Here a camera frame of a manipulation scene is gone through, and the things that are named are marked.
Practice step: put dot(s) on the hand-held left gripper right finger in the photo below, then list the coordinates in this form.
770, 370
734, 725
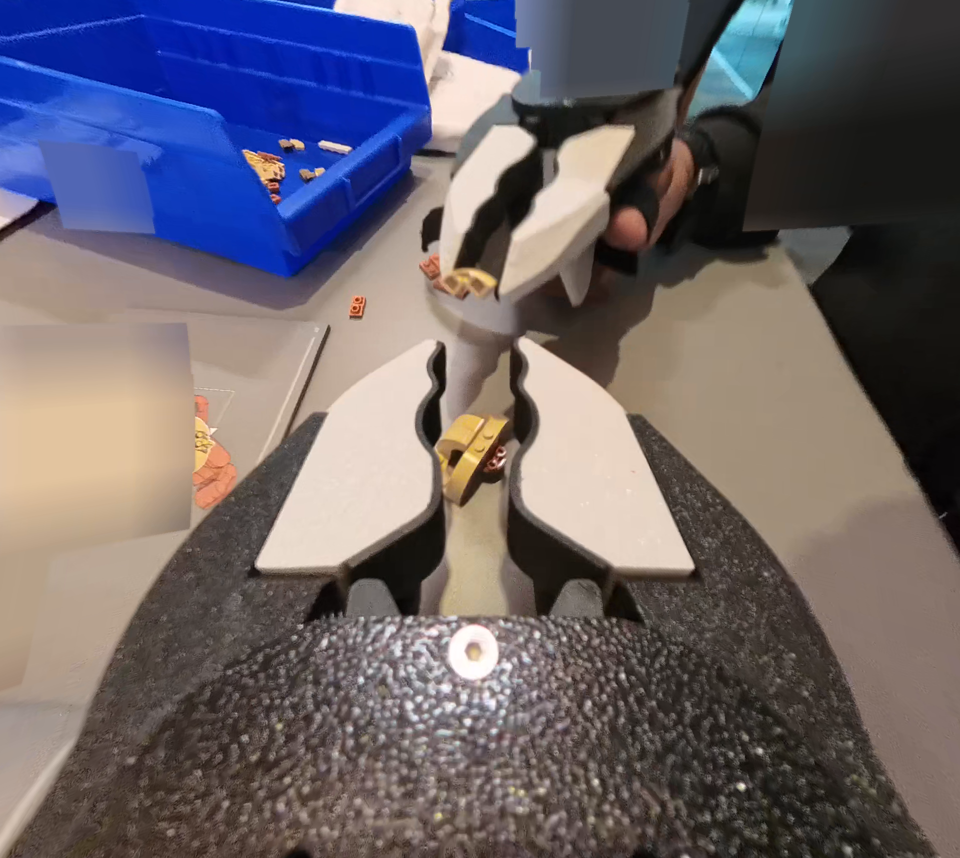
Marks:
600, 490

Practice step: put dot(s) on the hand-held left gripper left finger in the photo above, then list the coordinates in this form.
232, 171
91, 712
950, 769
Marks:
352, 483

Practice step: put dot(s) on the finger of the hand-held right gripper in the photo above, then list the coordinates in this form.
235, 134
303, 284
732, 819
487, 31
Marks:
469, 190
577, 197

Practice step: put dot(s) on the small tan arch brick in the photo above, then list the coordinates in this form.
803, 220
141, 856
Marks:
469, 282

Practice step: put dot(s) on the tan curved brick assembly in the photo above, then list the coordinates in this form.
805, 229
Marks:
469, 456

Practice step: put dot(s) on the person's right forearm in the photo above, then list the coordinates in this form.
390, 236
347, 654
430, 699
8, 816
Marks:
724, 130

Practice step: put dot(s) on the grey desk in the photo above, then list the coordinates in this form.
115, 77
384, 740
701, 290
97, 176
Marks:
712, 385

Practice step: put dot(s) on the person's right hand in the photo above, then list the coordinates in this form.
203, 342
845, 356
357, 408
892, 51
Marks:
671, 182

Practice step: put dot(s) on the reddish brown stacked small plates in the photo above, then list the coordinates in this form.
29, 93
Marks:
431, 267

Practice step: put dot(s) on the grey instruction booklet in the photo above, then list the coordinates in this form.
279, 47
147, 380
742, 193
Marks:
262, 378

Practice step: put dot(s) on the reddish brown two-stud plate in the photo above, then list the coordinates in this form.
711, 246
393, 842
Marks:
359, 307

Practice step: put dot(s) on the pile of tan brown bricks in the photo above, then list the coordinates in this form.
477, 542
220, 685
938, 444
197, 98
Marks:
266, 167

